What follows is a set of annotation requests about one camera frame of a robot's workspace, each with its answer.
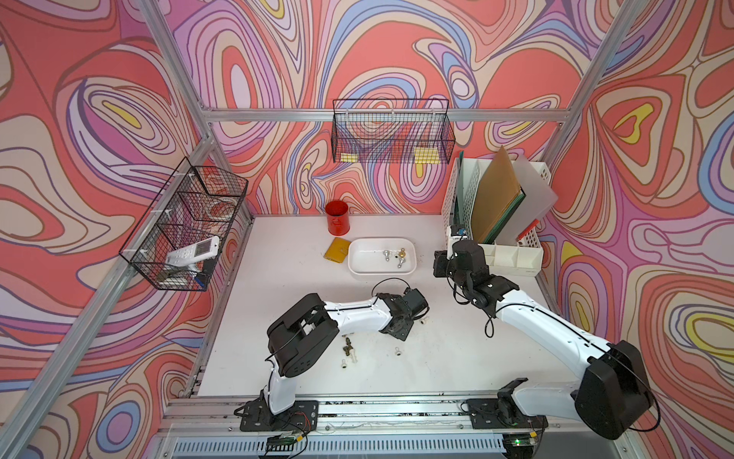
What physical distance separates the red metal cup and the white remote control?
0.47 metres

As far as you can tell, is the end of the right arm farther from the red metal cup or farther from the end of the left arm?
the red metal cup

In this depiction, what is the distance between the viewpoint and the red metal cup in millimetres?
1099

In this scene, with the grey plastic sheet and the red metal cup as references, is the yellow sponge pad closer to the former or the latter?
the red metal cup

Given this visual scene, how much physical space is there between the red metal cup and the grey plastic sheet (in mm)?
582

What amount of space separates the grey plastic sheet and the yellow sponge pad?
1.87 feet

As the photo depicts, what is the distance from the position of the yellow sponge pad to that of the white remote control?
443mm

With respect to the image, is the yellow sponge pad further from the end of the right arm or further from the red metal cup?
the end of the right arm

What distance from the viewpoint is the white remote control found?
2.26 ft

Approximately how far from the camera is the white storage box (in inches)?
40.7

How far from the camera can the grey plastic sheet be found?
86cm
